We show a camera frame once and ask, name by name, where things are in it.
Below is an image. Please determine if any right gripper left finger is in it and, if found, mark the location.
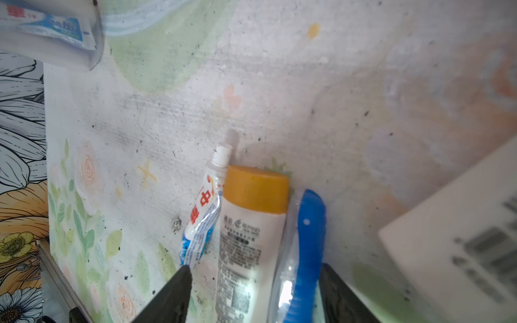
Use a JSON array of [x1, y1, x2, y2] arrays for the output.
[[133, 265, 193, 323]]

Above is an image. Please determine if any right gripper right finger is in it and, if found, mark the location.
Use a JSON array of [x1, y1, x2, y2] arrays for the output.
[[319, 263, 379, 323]]

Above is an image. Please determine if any blue toothbrush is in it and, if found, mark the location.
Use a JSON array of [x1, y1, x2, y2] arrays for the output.
[[267, 189, 327, 322]]

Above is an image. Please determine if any white bottle barcode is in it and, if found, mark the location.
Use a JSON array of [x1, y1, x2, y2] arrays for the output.
[[215, 166, 289, 322]]

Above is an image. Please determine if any clear plastic cup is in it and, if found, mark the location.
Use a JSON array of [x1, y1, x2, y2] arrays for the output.
[[1, 1, 104, 71]]

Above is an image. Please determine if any small toothpaste tube left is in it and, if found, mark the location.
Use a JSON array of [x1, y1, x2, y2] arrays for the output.
[[179, 142, 233, 268]]

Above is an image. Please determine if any white bottle back label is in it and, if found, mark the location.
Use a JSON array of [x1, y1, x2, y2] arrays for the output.
[[379, 139, 516, 322]]

